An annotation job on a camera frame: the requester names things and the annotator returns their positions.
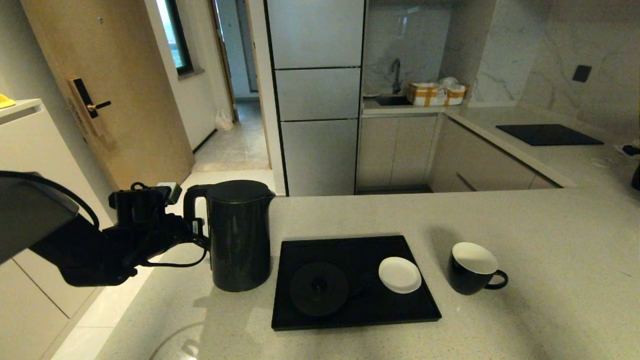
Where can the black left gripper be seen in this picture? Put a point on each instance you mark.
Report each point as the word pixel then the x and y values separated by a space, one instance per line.
pixel 145 225

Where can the black electric kettle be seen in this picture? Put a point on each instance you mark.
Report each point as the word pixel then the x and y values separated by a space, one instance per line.
pixel 240 235

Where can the black cup white inside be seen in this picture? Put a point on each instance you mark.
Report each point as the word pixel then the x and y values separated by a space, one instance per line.
pixel 467 277

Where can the black round kettle base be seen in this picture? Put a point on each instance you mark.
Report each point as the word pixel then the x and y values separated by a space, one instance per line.
pixel 319 289

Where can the white plastic bag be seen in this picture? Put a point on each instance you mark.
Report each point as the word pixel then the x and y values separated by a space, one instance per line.
pixel 224 121

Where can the light wooden door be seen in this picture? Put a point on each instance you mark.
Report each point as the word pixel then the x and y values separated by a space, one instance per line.
pixel 135 125

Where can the white storage cabinet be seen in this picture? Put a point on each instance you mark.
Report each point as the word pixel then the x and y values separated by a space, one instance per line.
pixel 45 145

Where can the dark framed window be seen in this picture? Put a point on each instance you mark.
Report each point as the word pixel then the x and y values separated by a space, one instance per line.
pixel 177 40

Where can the tall silver fridge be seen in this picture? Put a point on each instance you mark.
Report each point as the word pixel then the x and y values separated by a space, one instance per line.
pixel 317 95

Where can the black rectangular serving tray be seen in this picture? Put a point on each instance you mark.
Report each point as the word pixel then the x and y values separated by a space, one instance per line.
pixel 350 317

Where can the yellow object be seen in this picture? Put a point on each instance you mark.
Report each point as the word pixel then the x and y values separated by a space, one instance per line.
pixel 6 101

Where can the beige sink base cabinet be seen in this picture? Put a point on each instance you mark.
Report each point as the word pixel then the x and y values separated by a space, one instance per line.
pixel 395 152

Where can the white round saucer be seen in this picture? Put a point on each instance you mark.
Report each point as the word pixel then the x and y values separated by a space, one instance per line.
pixel 400 275

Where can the dark kitchen sink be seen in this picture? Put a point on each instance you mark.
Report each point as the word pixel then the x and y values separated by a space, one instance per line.
pixel 392 101

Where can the metal kitchen faucet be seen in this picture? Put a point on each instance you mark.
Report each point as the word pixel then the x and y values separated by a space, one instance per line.
pixel 396 75

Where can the white crumpled bag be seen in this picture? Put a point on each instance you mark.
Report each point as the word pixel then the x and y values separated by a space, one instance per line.
pixel 448 82

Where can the beige counter drawer cabinet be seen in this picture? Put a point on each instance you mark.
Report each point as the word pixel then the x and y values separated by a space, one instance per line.
pixel 480 165

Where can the black induction cooktop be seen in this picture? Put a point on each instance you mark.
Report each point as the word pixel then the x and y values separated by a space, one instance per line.
pixel 547 135

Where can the dark rounded object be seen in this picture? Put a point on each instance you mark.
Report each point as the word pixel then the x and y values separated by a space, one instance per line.
pixel 636 178

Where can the black wall socket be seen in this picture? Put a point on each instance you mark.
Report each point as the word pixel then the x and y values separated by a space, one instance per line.
pixel 582 73

